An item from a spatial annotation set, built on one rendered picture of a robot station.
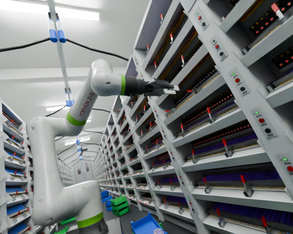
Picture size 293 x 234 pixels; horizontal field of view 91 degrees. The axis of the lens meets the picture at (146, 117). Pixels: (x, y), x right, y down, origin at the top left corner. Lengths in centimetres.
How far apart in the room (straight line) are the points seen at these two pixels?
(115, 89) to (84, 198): 53
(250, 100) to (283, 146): 20
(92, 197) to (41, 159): 30
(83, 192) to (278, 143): 84
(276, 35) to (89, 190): 99
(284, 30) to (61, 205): 105
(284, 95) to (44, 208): 99
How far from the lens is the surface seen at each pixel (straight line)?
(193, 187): 122
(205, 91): 85
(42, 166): 84
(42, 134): 90
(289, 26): 70
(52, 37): 179
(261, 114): 72
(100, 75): 64
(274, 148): 74
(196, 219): 131
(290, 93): 69
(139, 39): 150
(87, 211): 86
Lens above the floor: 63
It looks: 16 degrees up
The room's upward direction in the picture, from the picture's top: 20 degrees counter-clockwise
